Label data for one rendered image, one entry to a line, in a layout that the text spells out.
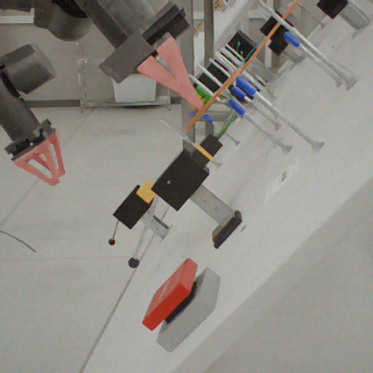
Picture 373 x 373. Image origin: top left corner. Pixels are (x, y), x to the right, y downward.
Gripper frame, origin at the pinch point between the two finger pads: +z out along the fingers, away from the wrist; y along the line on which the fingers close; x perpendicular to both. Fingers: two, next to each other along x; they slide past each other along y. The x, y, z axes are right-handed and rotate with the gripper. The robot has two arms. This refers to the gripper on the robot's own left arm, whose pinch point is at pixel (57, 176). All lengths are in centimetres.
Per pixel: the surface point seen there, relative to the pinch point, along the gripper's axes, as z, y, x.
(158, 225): 17.1, -0.4, -10.6
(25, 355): 70, 103, 88
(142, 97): 65, 674, 63
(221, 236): 8, -43, -25
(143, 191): 10.0, -1.0, -11.8
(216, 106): 16, 65, -29
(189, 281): 5, -56, -23
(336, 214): 3, -63, -35
